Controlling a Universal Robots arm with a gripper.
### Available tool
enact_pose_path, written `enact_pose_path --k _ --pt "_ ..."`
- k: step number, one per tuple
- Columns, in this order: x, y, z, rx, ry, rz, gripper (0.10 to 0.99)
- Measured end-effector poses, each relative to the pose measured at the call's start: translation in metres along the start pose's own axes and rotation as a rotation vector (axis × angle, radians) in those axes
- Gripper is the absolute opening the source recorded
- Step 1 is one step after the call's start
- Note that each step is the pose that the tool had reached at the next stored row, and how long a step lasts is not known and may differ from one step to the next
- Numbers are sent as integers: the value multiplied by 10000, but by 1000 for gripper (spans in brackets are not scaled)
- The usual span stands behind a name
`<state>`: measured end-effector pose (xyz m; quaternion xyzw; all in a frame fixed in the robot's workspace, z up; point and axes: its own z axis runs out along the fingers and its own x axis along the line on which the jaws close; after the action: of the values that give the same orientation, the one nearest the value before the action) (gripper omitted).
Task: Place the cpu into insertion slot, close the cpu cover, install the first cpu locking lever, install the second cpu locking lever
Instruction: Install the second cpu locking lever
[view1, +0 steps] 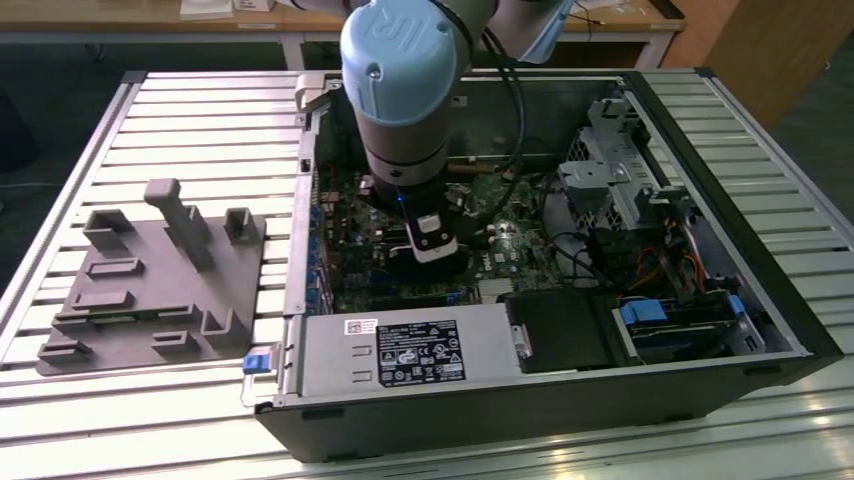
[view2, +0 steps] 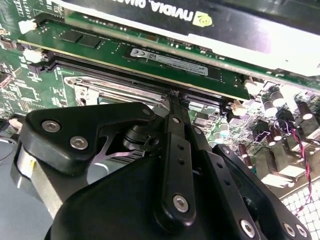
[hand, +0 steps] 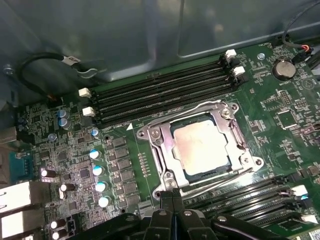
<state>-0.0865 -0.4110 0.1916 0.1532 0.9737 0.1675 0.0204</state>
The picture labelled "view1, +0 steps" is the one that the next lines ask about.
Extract blue case latch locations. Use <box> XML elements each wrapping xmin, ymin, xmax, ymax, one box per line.
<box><xmin>243</xmin><ymin>352</ymin><xmax>279</xmax><ymax>375</ymax></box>

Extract silver case handle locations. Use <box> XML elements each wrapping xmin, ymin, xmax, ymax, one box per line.
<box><xmin>292</xmin><ymin>74</ymin><xmax>330</xmax><ymax>109</ymax></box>

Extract black drive bay cover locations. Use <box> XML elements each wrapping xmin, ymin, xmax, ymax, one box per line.
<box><xmin>499</xmin><ymin>289</ymin><xmax>642</xmax><ymax>375</ymax></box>

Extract black cable bundle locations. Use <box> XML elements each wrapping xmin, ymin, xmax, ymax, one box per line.
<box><xmin>541</xmin><ymin>179</ymin><xmax>623</xmax><ymax>292</ymax></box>

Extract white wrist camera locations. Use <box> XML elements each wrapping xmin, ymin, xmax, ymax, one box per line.
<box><xmin>406</xmin><ymin>212</ymin><xmax>462</xmax><ymax>265</ymax></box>

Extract silver power supply unit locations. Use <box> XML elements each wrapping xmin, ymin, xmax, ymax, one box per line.
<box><xmin>292</xmin><ymin>302</ymin><xmax>529</xmax><ymax>396</ymax></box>

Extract wooden desk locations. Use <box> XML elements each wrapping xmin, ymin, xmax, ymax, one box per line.
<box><xmin>0</xmin><ymin>0</ymin><xmax>687</xmax><ymax>70</ymax></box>

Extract small silver heatsink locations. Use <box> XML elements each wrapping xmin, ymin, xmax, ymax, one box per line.
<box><xmin>481</xmin><ymin>279</ymin><xmax>517</xmax><ymax>302</ymax></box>

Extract green motherboard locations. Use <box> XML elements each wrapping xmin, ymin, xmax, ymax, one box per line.
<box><xmin>312</xmin><ymin>159</ymin><xmax>575</xmax><ymax>316</ymax></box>

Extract orange and yellow wire bundle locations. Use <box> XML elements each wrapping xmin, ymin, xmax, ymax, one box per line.
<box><xmin>626</xmin><ymin>244</ymin><xmax>710</xmax><ymax>292</ymax></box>

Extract grey parts rack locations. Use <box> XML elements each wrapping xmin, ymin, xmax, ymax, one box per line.
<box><xmin>36</xmin><ymin>178</ymin><xmax>268</xmax><ymax>376</ymax></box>

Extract black open PC case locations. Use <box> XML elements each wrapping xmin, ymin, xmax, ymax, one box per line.
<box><xmin>252</xmin><ymin>68</ymin><xmax>843</xmax><ymax>464</ymax></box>

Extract wooden cabinet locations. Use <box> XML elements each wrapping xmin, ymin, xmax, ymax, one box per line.
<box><xmin>666</xmin><ymin>0</ymin><xmax>854</xmax><ymax>130</ymax></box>

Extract silver metal drive cage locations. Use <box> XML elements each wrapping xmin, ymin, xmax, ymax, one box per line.
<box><xmin>557</xmin><ymin>97</ymin><xmax>702</xmax><ymax>232</ymax></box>

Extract hard disk in blue carrier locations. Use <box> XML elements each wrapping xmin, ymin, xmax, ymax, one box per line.
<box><xmin>617</xmin><ymin>295</ymin><xmax>742</xmax><ymax>362</ymax></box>

